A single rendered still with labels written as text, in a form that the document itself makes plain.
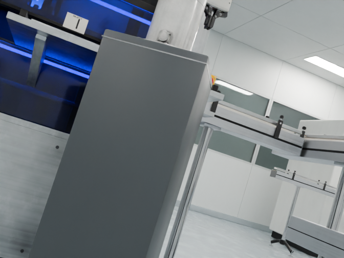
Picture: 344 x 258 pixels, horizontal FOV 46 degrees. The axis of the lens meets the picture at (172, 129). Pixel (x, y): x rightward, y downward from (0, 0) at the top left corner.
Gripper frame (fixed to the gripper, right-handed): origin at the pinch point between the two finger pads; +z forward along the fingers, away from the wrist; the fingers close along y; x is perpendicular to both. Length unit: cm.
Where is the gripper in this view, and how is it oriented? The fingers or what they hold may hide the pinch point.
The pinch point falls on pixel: (209, 23)
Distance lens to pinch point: 142.5
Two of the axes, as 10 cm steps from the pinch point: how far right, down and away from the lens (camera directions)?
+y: -9.0, -3.1, -2.9
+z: -3.0, 9.5, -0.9
